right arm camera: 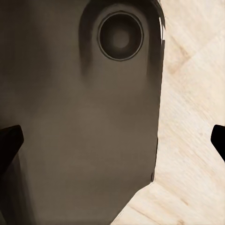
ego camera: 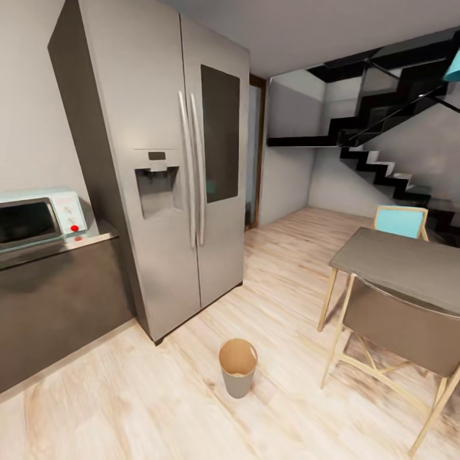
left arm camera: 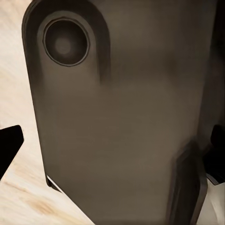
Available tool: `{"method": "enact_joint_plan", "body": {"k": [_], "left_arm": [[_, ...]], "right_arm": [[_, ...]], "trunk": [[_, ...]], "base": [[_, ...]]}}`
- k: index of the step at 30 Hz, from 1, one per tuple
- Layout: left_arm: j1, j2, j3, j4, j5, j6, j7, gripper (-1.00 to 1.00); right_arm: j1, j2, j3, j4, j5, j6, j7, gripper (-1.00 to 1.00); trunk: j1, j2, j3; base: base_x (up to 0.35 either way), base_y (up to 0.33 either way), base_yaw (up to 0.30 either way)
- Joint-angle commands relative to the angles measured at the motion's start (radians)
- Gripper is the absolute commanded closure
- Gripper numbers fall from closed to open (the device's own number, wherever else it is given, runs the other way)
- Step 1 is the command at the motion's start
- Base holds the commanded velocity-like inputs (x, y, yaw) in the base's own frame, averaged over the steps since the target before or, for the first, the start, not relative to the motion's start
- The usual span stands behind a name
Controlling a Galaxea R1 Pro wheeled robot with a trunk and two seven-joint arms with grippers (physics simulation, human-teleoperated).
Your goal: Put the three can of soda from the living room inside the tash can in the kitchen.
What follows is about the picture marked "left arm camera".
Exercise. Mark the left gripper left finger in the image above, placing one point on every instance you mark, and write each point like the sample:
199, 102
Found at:
11, 140

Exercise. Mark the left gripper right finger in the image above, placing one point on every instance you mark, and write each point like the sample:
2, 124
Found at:
218, 139

